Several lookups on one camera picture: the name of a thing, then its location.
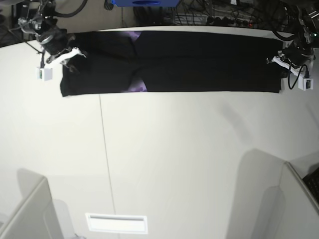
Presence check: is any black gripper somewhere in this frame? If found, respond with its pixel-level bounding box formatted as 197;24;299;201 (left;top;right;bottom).
36;27;87;74
266;42;314;66

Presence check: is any black T-shirt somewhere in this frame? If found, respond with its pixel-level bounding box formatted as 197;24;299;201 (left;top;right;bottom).
60;31;283;97

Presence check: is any black power strip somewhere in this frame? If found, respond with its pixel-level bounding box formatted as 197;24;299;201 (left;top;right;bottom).
206;16;254;28

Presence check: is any blue box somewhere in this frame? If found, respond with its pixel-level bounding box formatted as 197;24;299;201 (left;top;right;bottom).
111;0;179;7

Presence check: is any black keyboard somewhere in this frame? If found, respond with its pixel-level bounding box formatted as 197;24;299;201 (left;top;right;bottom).
303;168;319;202

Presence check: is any right grey partition panel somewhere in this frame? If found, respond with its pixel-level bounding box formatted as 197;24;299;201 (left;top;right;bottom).
259;161;319;239

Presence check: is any white label plate on table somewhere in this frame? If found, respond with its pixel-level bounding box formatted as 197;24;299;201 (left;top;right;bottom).
85;213;148;234

